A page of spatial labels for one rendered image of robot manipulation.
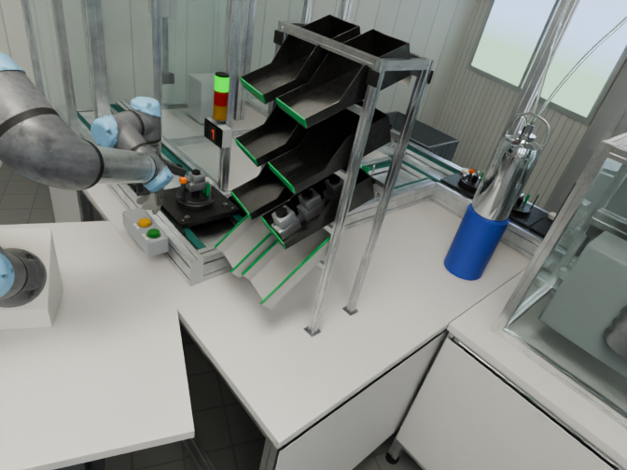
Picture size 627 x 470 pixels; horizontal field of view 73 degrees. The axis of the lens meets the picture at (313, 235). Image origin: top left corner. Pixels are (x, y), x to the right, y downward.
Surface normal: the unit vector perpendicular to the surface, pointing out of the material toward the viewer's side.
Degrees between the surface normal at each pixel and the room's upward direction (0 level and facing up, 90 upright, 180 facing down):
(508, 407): 90
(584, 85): 90
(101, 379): 0
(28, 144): 70
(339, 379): 0
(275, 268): 45
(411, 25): 90
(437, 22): 90
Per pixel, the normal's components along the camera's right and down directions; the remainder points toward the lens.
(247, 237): -0.48, -0.46
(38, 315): 0.24, 0.58
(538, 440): -0.74, 0.25
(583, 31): -0.92, 0.06
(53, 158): 0.68, 0.42
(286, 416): 0.18, -0.81
